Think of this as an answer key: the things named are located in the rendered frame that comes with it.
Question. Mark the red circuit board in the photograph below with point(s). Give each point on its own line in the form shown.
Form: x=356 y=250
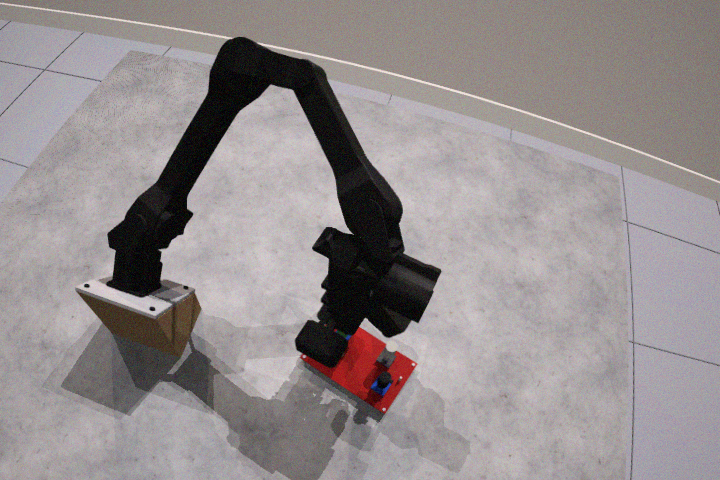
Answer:
x=369 y=368

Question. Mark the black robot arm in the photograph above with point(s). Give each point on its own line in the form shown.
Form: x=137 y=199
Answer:
x=371 y=209

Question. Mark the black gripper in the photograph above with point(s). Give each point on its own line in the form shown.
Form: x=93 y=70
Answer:
x=320 y=342

